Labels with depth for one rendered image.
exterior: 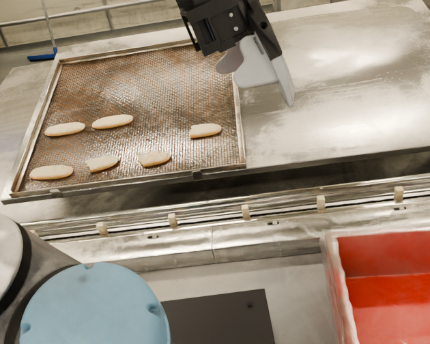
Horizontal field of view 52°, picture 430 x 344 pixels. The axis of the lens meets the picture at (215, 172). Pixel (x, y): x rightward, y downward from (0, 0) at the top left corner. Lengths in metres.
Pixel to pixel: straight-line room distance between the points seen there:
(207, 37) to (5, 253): 0.31
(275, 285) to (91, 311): 0.42
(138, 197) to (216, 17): 0.56
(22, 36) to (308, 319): 4.54
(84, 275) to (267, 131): 0.63
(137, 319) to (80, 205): 0.66
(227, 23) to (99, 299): 0.32
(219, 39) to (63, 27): 4.32
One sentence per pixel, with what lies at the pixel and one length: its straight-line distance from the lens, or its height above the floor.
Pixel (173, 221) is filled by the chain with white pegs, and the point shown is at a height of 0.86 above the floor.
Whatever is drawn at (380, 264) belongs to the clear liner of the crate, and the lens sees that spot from 0.75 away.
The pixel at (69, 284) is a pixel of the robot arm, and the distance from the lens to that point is 0.42.
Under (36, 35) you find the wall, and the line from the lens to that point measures 4.93.
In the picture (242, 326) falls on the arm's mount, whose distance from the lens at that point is 0.63.
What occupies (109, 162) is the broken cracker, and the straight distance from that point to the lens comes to 0.97.
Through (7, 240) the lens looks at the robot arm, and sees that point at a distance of 0.45.
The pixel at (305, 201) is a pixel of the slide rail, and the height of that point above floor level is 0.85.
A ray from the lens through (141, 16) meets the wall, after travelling 4.59.
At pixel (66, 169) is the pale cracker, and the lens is 1.00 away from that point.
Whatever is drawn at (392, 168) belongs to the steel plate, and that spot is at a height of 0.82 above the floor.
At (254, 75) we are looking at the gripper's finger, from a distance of 0.50.
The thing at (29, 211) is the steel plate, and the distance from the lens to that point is 1.08.
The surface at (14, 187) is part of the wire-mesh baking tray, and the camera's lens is 1.04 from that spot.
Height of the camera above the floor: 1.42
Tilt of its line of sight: 37 degrees down
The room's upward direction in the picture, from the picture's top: 11 degrees counter-clockwise
